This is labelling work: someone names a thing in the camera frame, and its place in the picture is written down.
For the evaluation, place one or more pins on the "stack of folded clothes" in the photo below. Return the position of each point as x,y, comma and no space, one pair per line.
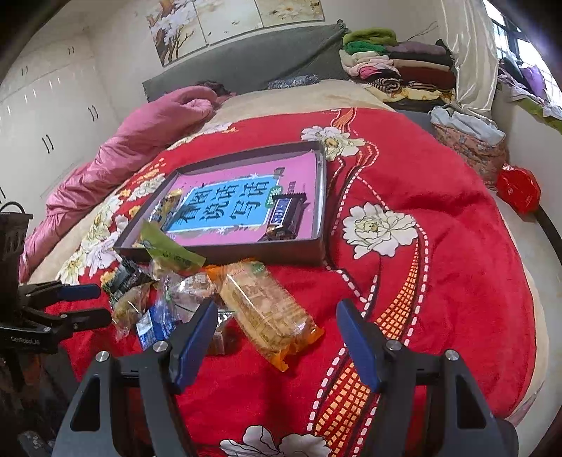
417,66

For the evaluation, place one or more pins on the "green clear pastry packet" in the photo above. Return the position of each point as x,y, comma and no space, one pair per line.
169,253

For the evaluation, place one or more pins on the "dark grey tray box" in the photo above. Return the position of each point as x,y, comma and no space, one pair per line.
285,253

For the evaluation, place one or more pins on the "black curved tube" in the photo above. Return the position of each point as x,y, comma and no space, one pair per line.
549,226

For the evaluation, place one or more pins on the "black snack packet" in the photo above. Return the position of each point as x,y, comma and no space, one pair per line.
125,277

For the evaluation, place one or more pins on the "pale blue cloth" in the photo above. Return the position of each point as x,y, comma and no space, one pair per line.
470,124

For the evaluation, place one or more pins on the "blue patterned pillow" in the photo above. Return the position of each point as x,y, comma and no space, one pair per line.
292,82

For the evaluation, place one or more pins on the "red plastic bag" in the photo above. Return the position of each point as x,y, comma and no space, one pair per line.
518,189

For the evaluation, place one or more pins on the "pink quilt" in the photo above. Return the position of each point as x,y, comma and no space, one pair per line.
131,136

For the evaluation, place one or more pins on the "pile of clothes on windowsill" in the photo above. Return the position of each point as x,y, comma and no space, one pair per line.
531,79

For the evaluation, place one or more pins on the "dark cloth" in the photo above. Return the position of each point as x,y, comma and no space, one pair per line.
217,89

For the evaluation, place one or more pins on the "cream satin curtain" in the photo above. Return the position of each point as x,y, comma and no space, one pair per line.
470,52

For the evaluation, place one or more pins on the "orange biscuit packet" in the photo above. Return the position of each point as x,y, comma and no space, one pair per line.
263,307

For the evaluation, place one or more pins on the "dark framed window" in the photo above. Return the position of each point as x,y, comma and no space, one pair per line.
520,46

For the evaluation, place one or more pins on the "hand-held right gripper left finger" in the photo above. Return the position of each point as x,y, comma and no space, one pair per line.
197,342

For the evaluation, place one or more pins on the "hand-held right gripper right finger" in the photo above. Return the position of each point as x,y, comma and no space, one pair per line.
356,347

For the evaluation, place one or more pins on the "brown wrapped cake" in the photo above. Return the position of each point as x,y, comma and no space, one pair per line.
224,341

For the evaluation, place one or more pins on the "red floral blanket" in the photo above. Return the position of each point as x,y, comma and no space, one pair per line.
439,285

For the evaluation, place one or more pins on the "gold wrapped candy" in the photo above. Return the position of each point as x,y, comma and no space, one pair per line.
169,204

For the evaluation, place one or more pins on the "floral wall painting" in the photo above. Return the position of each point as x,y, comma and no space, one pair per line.
219,17

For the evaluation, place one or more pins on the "blue white snack packet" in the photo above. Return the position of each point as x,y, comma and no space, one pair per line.
151,328

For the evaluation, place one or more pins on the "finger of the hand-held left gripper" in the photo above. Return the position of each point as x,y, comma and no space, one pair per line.
83,291
94,318

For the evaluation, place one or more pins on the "dark wrapped chocolate bar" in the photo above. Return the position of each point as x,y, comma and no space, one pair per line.
283,216

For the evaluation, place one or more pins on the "pink printed book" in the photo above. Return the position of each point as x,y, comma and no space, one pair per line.
300,206

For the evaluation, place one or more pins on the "grey padded headboard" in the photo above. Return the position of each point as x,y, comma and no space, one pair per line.
263,57

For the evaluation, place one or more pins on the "clear wrapped brown pastry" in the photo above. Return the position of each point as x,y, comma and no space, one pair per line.
193,285

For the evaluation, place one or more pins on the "floral fabric bag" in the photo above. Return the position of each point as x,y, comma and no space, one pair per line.
470,154

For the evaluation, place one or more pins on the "yellow clear wrapped cake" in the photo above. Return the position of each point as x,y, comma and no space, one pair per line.
129,308

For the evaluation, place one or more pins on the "grey bedside stand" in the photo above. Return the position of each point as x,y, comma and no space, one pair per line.
417,116

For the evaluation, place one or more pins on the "white wardrobe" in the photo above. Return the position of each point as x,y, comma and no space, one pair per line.
52,110

